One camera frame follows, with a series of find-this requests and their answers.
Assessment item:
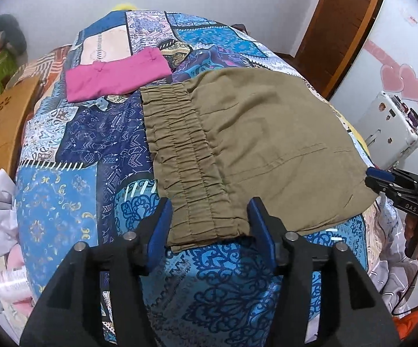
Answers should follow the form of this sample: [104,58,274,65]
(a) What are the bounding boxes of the blue patchwork printed blanket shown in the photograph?
[14,9,380,347]

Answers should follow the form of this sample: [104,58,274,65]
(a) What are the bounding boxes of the pink folded garment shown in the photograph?
[65,48,171,103]

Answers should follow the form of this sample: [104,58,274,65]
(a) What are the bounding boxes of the black cable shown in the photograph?
[391,256,418,317]

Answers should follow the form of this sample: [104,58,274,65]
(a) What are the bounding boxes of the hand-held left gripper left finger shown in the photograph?
[20,198,174,347]

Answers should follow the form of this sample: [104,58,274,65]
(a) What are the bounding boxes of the wooden carved side table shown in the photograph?
[0,77,42,213]

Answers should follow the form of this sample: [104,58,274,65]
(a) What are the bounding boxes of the white grey patterned bedsheet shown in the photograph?
[363,197,418,309]

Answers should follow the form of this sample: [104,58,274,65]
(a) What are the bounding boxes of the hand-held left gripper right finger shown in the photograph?
[247,197,402,347]

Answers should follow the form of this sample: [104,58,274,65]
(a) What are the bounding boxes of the white wardrobe with pink hearts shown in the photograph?
[328,0,418,174]

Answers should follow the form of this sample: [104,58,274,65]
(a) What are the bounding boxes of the orange striped cloth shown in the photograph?
[5,45,73,95]

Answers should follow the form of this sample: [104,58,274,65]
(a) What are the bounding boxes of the white box device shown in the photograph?
[354,92,418,170]

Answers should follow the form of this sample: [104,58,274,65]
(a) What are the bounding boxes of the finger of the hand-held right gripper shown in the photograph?
[364,176,398,199]
[366,167,395,182]

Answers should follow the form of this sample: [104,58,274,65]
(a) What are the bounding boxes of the brown wooden door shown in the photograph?
[295,0,391,98]

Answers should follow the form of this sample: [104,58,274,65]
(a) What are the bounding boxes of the olive green pants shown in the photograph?
[140,67,379,253]

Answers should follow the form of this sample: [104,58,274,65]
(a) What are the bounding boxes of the dark green plush toy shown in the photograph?
[0,14,28,54]

